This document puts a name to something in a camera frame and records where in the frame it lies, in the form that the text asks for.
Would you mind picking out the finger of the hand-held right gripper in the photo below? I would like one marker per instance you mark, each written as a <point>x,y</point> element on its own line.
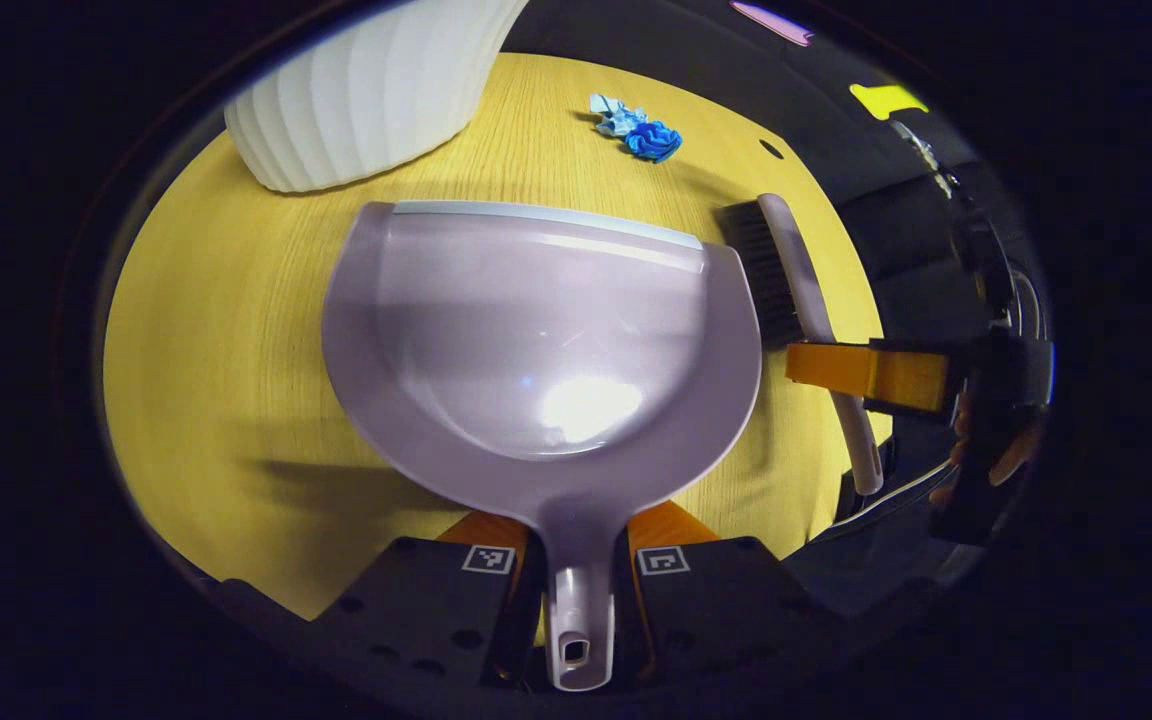
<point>876,375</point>

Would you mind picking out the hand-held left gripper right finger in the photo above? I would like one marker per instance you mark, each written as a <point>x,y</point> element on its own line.
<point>716,600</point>

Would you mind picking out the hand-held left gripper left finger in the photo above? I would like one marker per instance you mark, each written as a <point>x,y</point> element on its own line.
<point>416,600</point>

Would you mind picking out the small pale pink broom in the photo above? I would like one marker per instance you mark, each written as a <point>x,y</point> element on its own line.
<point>806,270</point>

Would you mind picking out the pale pink dustpan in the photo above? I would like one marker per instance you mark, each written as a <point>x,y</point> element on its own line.
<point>536,330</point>

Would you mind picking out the light blue paper scrap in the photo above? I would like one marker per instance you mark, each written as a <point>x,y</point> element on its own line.
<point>611,115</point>

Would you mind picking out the white garbage bin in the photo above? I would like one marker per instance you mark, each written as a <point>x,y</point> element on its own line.
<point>366,90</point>

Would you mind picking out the wooden desktop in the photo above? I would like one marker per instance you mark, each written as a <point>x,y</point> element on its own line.
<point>236,350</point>

